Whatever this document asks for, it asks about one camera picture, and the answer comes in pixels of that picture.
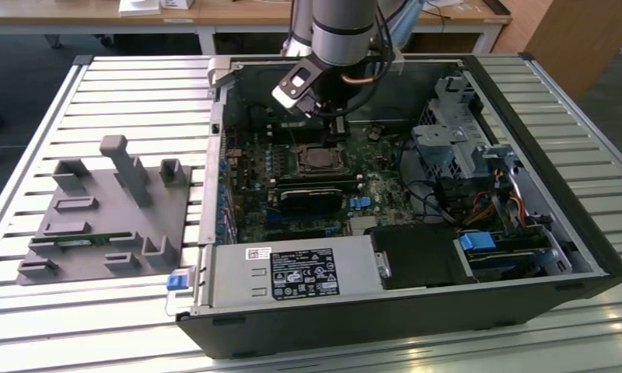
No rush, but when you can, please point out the silver CPU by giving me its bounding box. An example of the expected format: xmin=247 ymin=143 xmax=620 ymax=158
xmin=307 ymin=150 xmax=336 ymax=169

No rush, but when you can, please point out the RAM slot bank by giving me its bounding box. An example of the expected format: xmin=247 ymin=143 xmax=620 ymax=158
xmin=267 ymin=116 xmax=327 ymax=144
xmin=275 ymin=173 xmax=358 ymax=190

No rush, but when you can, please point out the black plastic drive cover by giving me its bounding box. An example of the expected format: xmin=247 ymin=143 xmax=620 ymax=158
xmin=364 ymin=224 xmax=481 ymax=291

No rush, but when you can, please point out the green motherboard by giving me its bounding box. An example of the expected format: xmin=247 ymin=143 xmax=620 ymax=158
xmin=215 ymin=123 xmax=420 ymax=245

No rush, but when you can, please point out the silver disk cage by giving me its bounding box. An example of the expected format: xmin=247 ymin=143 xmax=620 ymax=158
xmin=410 ymin=75 xmax=514 ymax=182

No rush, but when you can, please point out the black graphics card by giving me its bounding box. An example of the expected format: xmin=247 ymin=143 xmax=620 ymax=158
xmin=276 ymin=186 xmax=344 ymax=215

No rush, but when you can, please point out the pale blue teach pendant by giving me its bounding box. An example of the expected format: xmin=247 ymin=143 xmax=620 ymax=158
xmin=387 ymin=0 xmax=427 ymax=48

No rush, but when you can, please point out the silver chipset heatsink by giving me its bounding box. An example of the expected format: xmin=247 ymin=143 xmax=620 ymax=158
xmin=348 ymin=215 xmax=380 ymax=235

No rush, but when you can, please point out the blue disk carrier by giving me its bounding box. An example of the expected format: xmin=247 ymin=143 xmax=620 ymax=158
xmin=458 ymin=231 xmax=498 ymax=254

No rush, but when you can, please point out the silver power supply unit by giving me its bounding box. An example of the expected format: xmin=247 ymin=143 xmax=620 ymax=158
xmin=199 ymin=235 xmax=392 ymax=310

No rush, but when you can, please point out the plain white box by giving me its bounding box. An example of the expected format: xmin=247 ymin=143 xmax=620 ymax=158
xmin=117 ymin=0 xmax=163 ymax=18

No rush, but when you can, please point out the wooden cabinet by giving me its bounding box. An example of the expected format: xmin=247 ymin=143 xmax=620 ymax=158
xmin=490 ymin=0 xmax=622 ymax=103

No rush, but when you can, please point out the grey parts rack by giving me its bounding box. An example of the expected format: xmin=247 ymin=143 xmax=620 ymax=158
xmin=16 ymin=134 xmax=196 ymax=288

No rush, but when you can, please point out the blue case latch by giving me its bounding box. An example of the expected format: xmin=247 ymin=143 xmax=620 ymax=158
xmin=164 ymin=273 xmax=192 ymax=293

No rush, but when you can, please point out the black PC case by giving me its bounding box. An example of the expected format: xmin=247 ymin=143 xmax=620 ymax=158
xmin=173 ymin=52 xmax=622 ymax=361

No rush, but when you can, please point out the green RAM stick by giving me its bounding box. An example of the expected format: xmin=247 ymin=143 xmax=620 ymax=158
xmin=54 ymin=232 xmax=137 ymax=247

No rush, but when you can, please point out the wooden desk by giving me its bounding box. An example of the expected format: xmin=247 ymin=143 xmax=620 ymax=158
xmin=0 ymin=0 xmax=513 ymax=56

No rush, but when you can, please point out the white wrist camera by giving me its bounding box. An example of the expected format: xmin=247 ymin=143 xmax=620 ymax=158
xmin=271 ymin=63 xmax=327 ymax=117

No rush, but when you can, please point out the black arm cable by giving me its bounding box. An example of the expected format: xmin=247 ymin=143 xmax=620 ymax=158
xmin=336 ymin=0 xmax=398 ymax=117

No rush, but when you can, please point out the grey case corner handle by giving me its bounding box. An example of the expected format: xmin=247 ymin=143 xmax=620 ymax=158
xmin=205 ymin=55 xmax=239 ymax=89

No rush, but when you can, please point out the coloured power wire bundle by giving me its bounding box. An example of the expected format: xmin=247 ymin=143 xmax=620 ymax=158
xmin=466 ymin=189 xmax=531 ymax=228

